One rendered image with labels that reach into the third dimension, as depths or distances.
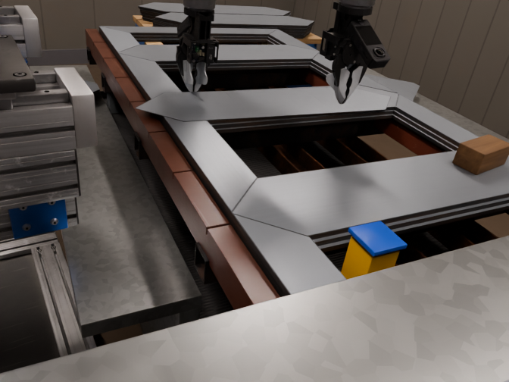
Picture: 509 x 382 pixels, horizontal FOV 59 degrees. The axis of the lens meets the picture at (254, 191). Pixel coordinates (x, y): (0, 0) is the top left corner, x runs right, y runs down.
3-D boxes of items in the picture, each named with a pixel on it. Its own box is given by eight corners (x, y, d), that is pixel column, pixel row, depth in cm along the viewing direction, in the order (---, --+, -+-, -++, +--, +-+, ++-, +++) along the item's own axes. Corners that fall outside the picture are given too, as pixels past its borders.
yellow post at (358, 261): (348, 319, 78) (377, 230, 68) (366, 342, 75) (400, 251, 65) (325, 327, 76) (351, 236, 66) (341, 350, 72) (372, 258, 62)
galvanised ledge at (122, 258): (86, 72, 177) (86, 64, 176) (201, 307, 81) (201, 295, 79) (30, 73, 169) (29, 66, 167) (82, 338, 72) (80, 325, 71)
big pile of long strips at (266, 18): (282, 19, 242) (285, 7, 239) (323, 39, 213) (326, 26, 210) (132, 15, 209) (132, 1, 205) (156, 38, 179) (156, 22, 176)
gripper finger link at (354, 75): (339, 94, 110) (346, 56, 104) (355, 103, 105) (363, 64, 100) (329, 95, 108) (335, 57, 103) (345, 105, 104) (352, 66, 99)
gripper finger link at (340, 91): (329, 95, 108) (335, 57, 103) (345, 105, 104) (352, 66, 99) (318, 98, 107) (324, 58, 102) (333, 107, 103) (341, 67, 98)
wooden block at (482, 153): (480, 153, 106) (488, 133, 103) (504, 164, 102) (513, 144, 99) (451, 163, 99) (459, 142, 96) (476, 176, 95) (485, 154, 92)
